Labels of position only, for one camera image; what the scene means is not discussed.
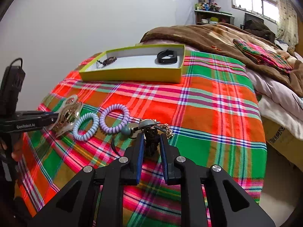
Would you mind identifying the green bead hair tie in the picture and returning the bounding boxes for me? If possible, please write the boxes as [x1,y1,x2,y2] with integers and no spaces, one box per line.
[111,122,142,159]

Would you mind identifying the plaid bed sheet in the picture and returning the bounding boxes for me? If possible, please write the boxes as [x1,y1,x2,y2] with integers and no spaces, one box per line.
[14,50,268,227]

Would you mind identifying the white quilt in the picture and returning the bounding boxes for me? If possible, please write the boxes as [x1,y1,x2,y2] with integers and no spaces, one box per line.
[258,97,303,140]

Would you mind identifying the blue spiral hair tie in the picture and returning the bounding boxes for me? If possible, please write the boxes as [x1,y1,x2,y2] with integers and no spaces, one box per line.
[73,112,100,142]

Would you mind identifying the white shelf unit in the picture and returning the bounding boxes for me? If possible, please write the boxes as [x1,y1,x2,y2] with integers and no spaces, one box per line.
[194,9,235,25]

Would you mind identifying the black television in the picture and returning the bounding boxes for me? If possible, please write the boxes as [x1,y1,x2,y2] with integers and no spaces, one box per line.
[244,12,264,23]

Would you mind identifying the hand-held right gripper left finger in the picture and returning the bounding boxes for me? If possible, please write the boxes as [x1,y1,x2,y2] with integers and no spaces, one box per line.
[28,134,145,227]

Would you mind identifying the folded plaid cloth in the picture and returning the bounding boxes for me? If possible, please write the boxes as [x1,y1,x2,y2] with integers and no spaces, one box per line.
[233,38,294,74]

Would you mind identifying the white tray with green rim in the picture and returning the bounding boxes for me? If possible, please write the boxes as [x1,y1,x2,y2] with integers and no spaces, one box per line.
[79,44,186,84]

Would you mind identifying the pink quilt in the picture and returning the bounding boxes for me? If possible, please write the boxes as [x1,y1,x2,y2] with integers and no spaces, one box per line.
[246,52,303,121]

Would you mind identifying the dark jacket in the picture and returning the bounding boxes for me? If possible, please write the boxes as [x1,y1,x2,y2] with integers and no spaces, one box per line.
[244,19,276,40]

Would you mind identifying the clear hair claw clip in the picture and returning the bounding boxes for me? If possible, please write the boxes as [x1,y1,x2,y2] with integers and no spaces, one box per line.
[48,95,83,138]

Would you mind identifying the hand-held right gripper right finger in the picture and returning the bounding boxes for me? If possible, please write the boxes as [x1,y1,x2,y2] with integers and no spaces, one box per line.
[160,134,276,227]

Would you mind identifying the person's left hand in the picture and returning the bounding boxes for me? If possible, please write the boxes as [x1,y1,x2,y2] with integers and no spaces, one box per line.
[11,134,24,162]

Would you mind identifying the brown blanket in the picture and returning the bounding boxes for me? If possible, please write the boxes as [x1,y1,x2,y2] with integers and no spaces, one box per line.
[140,23,303,97]

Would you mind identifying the window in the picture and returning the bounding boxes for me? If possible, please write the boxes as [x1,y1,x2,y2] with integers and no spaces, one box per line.
[231,0,278,24]

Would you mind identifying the patterned curtain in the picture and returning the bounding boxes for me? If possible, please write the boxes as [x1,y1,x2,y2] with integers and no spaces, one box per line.
[276,0,299,50]

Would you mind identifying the group of bottles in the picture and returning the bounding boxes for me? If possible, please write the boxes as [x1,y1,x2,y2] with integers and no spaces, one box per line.
[195,0,222,12]

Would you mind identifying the purple spiral hair tie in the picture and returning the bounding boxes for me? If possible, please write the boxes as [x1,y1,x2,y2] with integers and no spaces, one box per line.
[99,103,130,135]

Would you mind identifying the brown beaded bracelet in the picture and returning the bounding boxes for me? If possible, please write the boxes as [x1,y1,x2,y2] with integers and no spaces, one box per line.
[96,56,116,69]

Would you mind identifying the black knotted hair tie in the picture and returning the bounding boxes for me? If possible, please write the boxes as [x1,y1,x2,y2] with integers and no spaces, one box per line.
[138,119,159,157]

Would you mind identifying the black wristband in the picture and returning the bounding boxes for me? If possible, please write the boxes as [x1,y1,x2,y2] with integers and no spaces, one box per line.
[156,49,176,64]

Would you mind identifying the gold chain bracelet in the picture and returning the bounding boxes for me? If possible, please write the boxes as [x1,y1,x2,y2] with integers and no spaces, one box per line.
[154,122,175,140]

